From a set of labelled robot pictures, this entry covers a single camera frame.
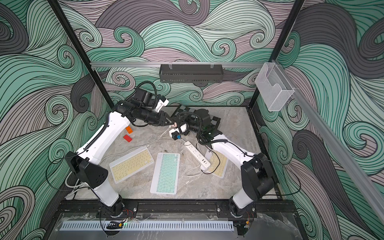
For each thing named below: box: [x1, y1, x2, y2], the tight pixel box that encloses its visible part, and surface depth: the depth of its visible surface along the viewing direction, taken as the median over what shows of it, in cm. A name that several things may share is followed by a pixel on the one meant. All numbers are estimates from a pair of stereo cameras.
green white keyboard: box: [150, 152, 181, 195], surface depth 87 cm
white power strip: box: [184, 141, 211, 168], surface depth 92 cm
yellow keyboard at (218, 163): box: [204, 149, 229, 179], surface depth 90 cm
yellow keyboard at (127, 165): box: [109, 146, 155, 184], surface depth 92 cm
